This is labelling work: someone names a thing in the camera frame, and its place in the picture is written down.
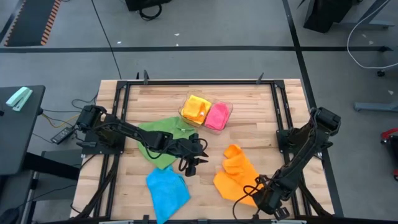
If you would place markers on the mint green stapler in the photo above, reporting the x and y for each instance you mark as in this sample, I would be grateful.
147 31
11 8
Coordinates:
18 99

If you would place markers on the red and black cart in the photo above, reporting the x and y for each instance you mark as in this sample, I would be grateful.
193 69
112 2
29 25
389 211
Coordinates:
388 133

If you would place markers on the green microfiber towel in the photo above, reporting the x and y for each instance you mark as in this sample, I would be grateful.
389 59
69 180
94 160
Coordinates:
174 126

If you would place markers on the black caster wheel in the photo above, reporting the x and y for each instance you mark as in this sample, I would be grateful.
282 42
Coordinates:
380 73

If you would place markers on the black cabinet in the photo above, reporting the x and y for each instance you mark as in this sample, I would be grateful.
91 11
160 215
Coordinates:
323 14

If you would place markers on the black desk base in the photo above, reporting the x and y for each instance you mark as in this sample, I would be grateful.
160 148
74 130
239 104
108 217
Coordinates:
53 166

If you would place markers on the black orange-edged floor mat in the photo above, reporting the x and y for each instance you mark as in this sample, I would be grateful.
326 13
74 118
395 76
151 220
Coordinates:
31 21

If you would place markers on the black aluminium table frame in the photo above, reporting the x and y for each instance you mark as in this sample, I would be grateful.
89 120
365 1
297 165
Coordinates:
171 82

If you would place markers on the grey metal desk foot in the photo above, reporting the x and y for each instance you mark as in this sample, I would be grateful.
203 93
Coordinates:
373 24
373 106

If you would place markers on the yellow microfiber towel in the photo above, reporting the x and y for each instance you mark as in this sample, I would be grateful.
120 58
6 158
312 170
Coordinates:
199 102

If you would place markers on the blue microfiber towel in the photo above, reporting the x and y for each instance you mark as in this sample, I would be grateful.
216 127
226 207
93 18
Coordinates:
168 196

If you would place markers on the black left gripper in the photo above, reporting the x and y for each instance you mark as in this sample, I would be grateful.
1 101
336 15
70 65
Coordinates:
188 152

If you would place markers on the black side table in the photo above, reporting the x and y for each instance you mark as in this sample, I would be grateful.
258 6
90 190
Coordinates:
15 140

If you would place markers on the clear plastic bin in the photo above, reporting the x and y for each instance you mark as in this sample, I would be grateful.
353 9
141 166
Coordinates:
230 109

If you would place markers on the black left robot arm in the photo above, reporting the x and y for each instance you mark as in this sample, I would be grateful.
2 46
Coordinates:
130 132

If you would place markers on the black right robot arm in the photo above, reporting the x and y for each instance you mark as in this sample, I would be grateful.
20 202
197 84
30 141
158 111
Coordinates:
304 146

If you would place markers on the pink microfiber towel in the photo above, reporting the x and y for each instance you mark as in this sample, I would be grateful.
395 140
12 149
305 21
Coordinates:
217 116

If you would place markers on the black power adapter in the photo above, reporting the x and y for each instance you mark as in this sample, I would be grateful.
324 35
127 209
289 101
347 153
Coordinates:
62 135

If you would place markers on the black equipment box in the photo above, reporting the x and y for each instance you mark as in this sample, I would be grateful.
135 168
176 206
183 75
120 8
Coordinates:
140 3

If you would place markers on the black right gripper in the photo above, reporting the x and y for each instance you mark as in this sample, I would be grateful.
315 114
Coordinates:
270 200

